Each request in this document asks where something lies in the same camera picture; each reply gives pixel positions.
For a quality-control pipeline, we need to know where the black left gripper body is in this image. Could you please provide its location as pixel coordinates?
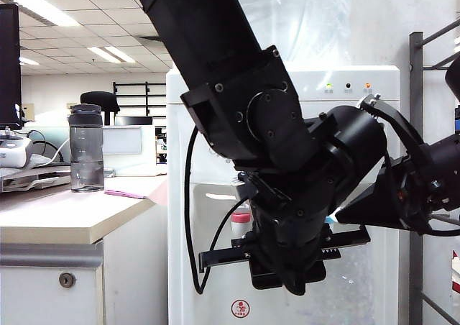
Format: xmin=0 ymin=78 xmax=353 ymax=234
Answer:
xmin=229 ymin=227 xmax=342 ymax=297

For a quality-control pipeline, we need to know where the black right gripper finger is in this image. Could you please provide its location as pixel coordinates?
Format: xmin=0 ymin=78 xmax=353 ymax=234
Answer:
xmin=333 ymin=155 xmax=410 ymax=232

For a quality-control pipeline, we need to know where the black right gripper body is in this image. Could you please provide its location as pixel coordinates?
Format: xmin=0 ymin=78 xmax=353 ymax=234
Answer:
xmin=395 ymin=148 xmax=441 ymax=237

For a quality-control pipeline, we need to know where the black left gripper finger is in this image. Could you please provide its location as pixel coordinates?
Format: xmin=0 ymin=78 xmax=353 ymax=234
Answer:
xmin=198 ymin=248 xmax=252 ymax=271
xmin=325 ymin=226 xmax=372 ymax=249

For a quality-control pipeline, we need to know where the blue cold water tap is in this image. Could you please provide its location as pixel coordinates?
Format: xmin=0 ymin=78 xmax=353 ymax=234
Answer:
xmin=324 ymin=211 xmax=341 ymax=232

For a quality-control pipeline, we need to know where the red hot water tap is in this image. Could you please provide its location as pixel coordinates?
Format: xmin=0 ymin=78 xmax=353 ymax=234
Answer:
xmin=205 ymin=192 xmax=252 ymax=235

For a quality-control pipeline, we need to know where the white water dispenser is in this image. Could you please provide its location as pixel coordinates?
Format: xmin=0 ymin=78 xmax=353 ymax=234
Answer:
xmin=165 ymin=65 xmax=400 ymax=325

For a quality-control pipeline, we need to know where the light wooden desk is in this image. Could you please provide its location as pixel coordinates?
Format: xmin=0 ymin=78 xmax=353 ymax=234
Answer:
xmin=0 ymin=175 xmax=170 ymax=246

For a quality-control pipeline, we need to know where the water jug in plastic bag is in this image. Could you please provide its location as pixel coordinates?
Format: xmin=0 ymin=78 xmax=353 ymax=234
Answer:
xmin=229 ymin=0 xmax=355 ymax=67

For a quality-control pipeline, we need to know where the red and white package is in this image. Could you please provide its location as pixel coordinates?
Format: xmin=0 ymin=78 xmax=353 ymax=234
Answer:
xmin=451 ymin=251 xmax=460 ymax=294

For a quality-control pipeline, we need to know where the dark metal rack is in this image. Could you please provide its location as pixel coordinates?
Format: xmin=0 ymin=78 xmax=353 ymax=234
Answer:
xmin=408 ymin=32 xmax=460 ymax=325

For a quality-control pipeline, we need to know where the pink booklet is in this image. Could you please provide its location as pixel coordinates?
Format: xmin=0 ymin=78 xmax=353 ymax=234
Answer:
xmin=104 ymin=187 xmax=154 ymax=200

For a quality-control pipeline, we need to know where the black background monitor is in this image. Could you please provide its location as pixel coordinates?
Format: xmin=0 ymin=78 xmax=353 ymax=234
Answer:
xmin=114 ymin=116 xmax=154 ymax=127

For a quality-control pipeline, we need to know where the grey sports bottle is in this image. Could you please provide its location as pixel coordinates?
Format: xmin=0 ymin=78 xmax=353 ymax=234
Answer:
xmin=68 ymin=104 xmax=106 ymax=193

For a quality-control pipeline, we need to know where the white drawer cabinet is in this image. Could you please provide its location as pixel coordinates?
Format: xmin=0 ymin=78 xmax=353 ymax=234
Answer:
xmin=0 ymin=244 xmax=106 ymax=325

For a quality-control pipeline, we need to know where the black office chair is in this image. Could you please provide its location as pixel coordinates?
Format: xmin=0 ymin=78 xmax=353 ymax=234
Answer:
xmin=80 ymin=91 xmax=121 ymax=127

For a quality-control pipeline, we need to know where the grey document tray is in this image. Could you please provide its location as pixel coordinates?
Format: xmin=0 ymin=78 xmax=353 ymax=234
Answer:
xmin=0 ymin=165 xmax=73 ymax=194

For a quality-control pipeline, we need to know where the double ceiling light panel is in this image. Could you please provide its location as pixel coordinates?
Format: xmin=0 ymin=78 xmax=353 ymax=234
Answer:
xmin=87 ymin=46 xmax=137 ymax=64

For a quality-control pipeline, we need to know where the black computer monitor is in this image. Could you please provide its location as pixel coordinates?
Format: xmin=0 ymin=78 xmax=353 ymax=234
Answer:
xmin=0 ymin=4 xmax=23 ymax=132

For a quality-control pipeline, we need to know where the large ceiling light panel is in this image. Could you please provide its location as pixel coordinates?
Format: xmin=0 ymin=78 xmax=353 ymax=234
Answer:
xmin=3 ymin=0 xmax=82 ymax=27

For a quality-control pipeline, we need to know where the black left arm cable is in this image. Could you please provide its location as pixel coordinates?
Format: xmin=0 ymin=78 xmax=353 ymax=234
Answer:
xmin=183 ymin=125 xmax=252 ymax=296

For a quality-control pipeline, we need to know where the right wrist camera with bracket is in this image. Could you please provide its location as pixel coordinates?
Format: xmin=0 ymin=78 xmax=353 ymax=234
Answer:
xmin=358 ymin=93 xmax=427 ymax=157

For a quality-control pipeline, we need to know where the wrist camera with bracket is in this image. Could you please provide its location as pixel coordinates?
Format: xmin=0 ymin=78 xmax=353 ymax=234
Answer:
xmin=358 ymin=93 xmax=427 ymax=157
xmin=236 ymin=171 xmax=293 ymax=213

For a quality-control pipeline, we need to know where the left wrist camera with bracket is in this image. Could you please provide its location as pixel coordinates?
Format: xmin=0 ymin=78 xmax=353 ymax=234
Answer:
xmin=236 ymin=171 xmax=293 ymax=213

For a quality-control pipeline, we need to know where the black background shelf frame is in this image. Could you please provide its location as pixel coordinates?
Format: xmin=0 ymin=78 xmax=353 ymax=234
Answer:
xmin=113 ymin=81 xmax=168 ymax=127

